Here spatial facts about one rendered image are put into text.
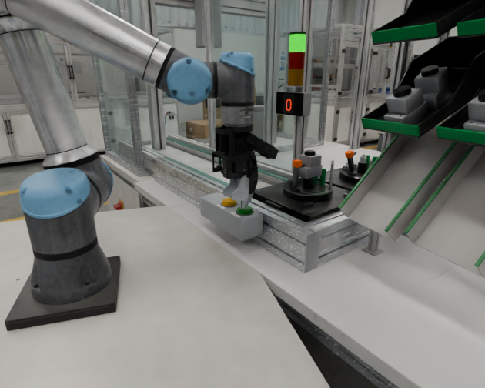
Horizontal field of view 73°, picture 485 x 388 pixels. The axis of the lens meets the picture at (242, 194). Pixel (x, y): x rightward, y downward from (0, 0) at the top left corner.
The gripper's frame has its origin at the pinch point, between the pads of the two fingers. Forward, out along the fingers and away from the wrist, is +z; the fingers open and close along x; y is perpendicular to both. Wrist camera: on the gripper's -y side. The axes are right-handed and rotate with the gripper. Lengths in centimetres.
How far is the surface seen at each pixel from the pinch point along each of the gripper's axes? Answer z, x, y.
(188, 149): 5, -90, -30
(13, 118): 28, -529, 26
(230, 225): 5.7, -1.5, 3.5
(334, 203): 1.4, 11.2, -21.4
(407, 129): -21.5, 32.3, -12.3
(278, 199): 1.4, -0.2, -11.7
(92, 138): 68, -530, -77
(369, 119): -22.4, 23.7, -13.4
